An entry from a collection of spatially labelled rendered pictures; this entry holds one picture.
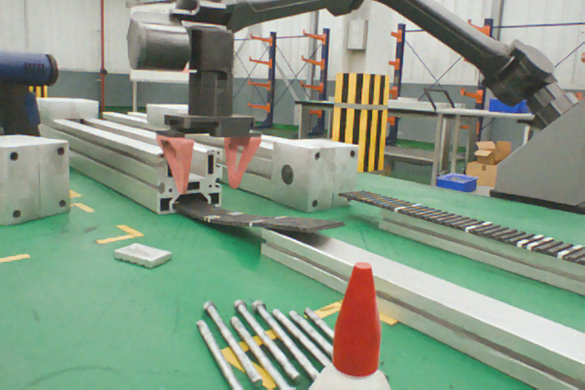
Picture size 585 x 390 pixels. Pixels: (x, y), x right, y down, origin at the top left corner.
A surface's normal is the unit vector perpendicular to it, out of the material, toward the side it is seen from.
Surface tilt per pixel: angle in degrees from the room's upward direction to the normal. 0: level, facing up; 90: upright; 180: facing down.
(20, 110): 90
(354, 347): 90
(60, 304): 0
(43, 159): 90
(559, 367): 90
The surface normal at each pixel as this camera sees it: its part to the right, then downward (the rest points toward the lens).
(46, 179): 0.90, 0.12
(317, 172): 0.63, 0.16
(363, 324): 0.09, -0.05
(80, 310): 0.05, -0.98
